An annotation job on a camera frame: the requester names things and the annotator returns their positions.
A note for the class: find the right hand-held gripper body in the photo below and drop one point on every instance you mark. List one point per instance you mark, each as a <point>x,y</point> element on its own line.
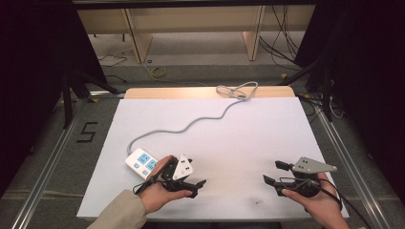
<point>309,166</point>

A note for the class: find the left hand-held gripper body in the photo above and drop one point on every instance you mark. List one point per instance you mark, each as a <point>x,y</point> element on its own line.
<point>183,168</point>

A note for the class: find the person's left hand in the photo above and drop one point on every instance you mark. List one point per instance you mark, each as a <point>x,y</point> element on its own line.
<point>157,195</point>

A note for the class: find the person's right hand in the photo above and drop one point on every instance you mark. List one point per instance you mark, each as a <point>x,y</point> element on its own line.
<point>318,203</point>

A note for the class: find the white power strip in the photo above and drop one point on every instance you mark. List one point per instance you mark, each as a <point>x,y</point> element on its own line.
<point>140,162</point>

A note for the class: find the white table mat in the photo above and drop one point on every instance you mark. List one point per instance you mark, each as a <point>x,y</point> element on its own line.
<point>242,143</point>

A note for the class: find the wooden table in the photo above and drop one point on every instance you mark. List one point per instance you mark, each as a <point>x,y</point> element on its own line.
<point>178,93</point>

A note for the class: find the black tripod stand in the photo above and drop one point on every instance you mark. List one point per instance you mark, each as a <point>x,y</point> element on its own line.
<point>74,86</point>
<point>321,79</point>

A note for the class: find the dark curtain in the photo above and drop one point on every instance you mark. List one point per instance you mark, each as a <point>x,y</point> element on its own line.
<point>35,79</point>
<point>366,70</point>

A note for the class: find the beige wooden desk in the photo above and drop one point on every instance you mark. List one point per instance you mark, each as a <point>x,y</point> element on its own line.
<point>197,19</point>

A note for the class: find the aluminium floor rail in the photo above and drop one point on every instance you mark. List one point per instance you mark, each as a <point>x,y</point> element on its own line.
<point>353,171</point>
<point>47,165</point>

